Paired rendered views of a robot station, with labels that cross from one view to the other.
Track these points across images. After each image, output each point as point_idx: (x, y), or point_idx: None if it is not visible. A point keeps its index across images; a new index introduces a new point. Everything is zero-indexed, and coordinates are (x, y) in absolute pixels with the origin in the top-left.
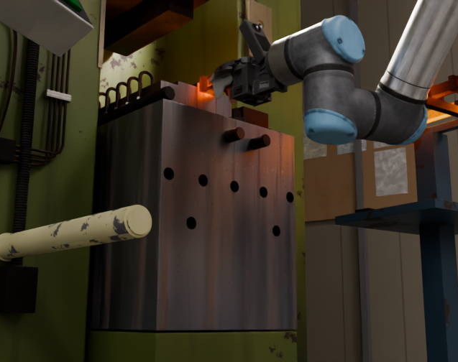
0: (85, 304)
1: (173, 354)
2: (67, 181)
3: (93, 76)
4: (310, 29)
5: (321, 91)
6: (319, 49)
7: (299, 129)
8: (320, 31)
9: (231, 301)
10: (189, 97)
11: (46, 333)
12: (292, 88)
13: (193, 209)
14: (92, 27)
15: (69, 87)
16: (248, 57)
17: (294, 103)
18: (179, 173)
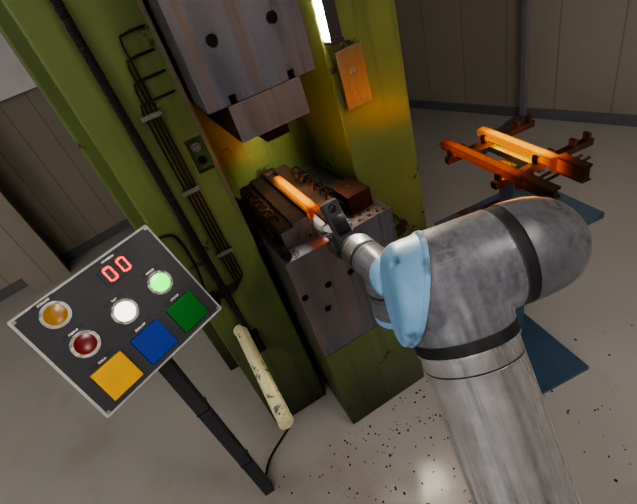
0: (290, 321)
1: (337, 359)
2: (253, 283)
3: (238, 221)
4: (363, 267)
5: (378, 311)
6: (371, 288)
7: (408, 128)
8: (369, 280)
9: (364, 321)
10: (304, 227)
11: (277, 341)
12: (396, 98)
13: (326, 302)
14: (220, 309)
15: (228, 239)
16: (331, 235)
17: (400, 110)
18: (311, 293)
